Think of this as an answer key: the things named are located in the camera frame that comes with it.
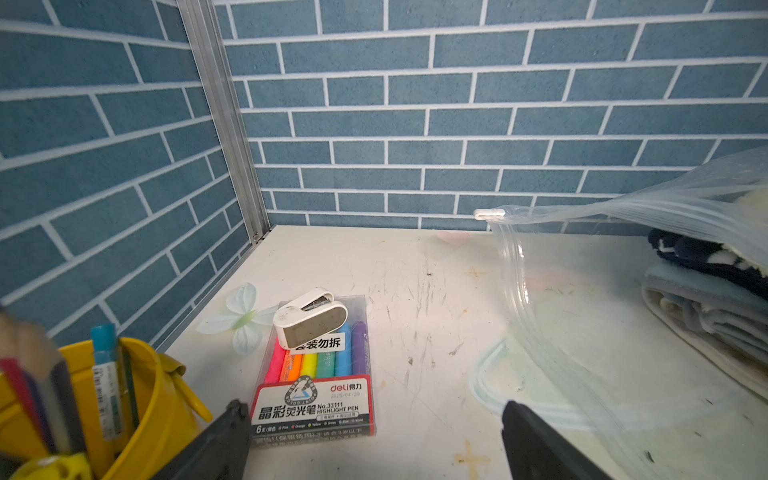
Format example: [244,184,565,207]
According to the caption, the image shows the clear plastic vacuum bag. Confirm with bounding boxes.
[472,147,767,479]

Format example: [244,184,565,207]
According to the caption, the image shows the yellow pen cup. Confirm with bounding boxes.
[0,337,214,480]

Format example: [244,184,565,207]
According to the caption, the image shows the aluminium corner post left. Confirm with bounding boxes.
[178,0,270,243]

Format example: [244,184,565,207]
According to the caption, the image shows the white small stapler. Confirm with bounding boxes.
[273,287,348,350]

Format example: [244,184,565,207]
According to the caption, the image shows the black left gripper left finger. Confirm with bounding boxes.
[152,400,251,480]

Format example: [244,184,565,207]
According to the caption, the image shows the highlighter pen pack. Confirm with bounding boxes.
[250,296,376,448]

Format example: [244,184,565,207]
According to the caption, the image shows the grey white folded blanket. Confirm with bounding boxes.
[641,263,767,398]

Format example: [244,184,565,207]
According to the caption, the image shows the navy blue star blanket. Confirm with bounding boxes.
[647,229,767,299]

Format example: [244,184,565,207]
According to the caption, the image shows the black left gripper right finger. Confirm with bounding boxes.
[502,401,610,480]

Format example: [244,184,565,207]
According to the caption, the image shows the teal glue stick pen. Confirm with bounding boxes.
[90,323,124,441]

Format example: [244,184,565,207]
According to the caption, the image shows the pencils bundle in cup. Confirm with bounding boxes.
[1,311,86,455]

